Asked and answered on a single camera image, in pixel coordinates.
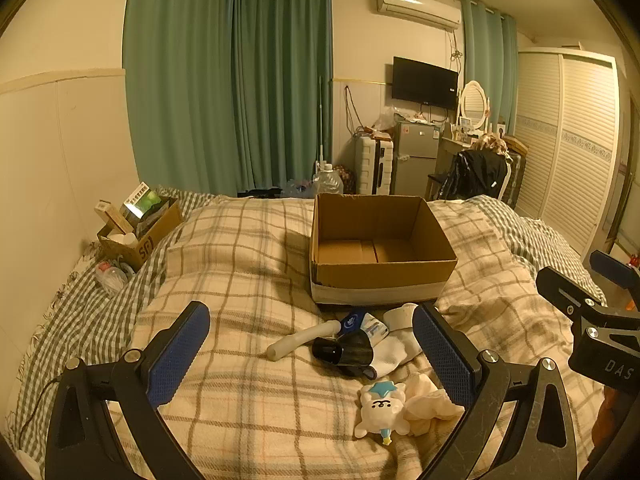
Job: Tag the clear plastic bag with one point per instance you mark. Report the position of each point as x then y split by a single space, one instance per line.
385 120

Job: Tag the cream dressing table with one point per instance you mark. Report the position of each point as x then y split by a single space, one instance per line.
450 147

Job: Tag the white mop pole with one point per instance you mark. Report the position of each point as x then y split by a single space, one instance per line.
320 125

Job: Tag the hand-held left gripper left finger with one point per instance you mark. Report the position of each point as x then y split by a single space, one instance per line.
180 360

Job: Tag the clear plastic bottle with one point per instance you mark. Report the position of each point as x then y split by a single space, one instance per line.
112 276

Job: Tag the white suitcase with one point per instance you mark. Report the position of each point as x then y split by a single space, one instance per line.
370 165

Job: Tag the beige plaid blanket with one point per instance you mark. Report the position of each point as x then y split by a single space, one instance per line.
250 280

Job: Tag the small tan carton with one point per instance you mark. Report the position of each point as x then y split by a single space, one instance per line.
107 212

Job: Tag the dark stool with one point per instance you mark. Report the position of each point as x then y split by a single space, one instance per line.
435 180

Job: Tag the white air conditioner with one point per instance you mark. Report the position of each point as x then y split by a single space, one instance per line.
417 7

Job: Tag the brown suitcase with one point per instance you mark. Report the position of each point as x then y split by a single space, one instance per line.
517 170

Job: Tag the pack of water bottles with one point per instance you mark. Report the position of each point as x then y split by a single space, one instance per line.
296 187

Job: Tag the brown patterned bag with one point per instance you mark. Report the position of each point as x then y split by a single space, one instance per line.
346 174

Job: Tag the white cylinder tube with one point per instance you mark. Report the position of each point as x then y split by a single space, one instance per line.
300 341

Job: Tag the dark green curtain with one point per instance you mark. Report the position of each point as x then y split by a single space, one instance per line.
175 85
282 85

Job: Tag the white louvred wardrobe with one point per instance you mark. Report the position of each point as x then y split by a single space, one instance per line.
565 150

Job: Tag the large cardboard box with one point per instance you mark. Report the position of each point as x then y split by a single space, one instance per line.
380 272

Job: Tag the tan furry item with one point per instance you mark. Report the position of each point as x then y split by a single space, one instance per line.
491 142

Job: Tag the red object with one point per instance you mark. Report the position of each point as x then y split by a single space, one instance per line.
634 261

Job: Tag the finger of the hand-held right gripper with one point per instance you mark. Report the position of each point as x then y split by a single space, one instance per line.
611 263
565 287

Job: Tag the person's right hand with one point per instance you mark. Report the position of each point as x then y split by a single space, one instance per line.
617 412

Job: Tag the cream cloth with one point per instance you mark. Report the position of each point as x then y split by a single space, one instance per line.
431 405

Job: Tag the black jacket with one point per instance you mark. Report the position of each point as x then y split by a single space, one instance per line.
472 175

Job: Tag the light green curtain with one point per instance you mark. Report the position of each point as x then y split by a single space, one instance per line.
487 60

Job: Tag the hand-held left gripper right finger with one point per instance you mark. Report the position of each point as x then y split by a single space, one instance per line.
445 360

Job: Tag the black wall television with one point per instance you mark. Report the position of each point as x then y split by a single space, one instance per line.
424 81

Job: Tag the large clear water jug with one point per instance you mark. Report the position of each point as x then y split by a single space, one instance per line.
327 180

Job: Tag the white plush toy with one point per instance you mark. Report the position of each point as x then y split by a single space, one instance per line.
381 406

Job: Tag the small printed cardboard box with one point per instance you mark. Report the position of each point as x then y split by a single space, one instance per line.
145 242

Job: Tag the white sock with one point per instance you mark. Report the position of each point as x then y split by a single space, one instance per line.
400 319
392 356

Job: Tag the grey small fridge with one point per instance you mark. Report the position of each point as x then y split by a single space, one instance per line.
415 160

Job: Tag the green product box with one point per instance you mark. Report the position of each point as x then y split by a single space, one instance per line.
142 202

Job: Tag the white oval mirror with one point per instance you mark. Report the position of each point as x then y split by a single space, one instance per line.
473 102

